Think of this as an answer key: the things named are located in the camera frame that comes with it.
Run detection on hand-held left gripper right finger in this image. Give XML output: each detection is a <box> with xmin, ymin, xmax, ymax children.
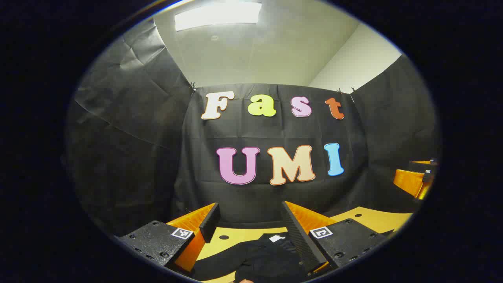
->
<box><xmin>281</xmin><ymin>201</ymin><xmax>389</xmax><ymax>276</ymax></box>

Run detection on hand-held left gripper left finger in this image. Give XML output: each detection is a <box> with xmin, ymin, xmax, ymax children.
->
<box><xmin>118</xmin><ymin>202</ymin><xmax>220</xmax><ymax>276</ymax></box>

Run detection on black garment with white tag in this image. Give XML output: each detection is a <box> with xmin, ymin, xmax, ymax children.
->
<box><xmin>191</xmin><ymin>232</ymin><xmax>315</xmax><ymax>283</ymax></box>

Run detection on black backdrop cloth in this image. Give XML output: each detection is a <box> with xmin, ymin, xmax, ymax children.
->
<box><xmin>63</xmin><ymin>18</ymin><xmax>441</xmax><ymax>240</ymax></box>

